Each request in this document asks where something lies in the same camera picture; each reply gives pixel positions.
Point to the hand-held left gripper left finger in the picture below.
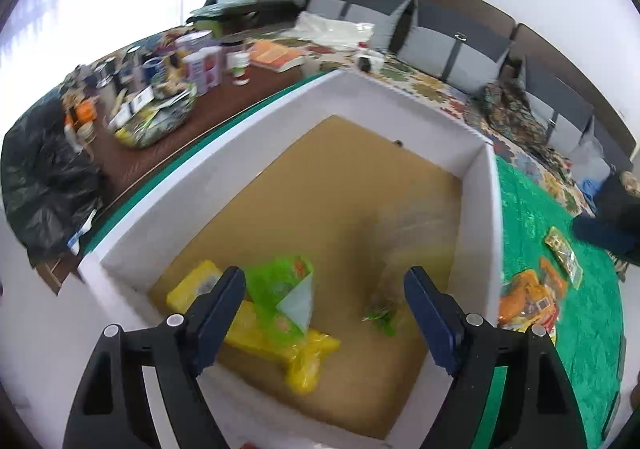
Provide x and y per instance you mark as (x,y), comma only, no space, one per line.
(220,319)

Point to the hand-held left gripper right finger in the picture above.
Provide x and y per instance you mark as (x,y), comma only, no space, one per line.
(430,324)

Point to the yellow printed snack packet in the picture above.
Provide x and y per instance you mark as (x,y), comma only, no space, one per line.
(192,285)

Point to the green-topped clear sausage packet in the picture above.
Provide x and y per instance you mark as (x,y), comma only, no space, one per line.
(382,316)

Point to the green snack packet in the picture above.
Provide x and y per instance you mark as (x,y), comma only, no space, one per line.
(272,279)

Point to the red snack packet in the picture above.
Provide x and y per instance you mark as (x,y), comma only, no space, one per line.
(542,311)

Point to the white box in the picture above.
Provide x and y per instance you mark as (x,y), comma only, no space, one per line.
(325,179)

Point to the orange-topped brown snack packet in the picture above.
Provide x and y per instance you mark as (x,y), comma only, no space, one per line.
(552,276)

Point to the yellow-edged clear snack packet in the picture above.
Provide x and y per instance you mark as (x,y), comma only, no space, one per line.
(562,251)

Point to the green patterned blanket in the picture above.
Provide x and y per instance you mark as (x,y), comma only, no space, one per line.
(590,329)

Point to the blue cloth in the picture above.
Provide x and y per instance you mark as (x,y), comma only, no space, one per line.
(589,194)

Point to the clear bag of packets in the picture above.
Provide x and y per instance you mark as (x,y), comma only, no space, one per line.
(155,121)

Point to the black plastic bag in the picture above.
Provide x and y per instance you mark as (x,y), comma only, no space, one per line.
(45,189)

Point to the dark patterned cloth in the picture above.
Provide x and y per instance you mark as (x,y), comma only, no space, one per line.
(510,119)

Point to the brown wooden side table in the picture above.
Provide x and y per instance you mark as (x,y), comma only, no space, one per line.
(225,99)

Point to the clear plastic bag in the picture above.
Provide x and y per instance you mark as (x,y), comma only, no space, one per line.
(590,161)

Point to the floral bed sheet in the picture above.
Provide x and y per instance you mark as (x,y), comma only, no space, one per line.
(430,89)

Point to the row of jars and cans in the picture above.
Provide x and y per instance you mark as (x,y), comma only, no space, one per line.
(197,59)

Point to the small black object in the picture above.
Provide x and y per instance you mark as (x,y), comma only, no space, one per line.
(365,63)

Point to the orange book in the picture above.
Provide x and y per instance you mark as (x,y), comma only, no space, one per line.
(275,55)

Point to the dark green bag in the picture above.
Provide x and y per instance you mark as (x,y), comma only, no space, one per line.
(240,11)

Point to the white plastic bag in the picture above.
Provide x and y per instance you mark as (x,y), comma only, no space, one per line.
(335,29)

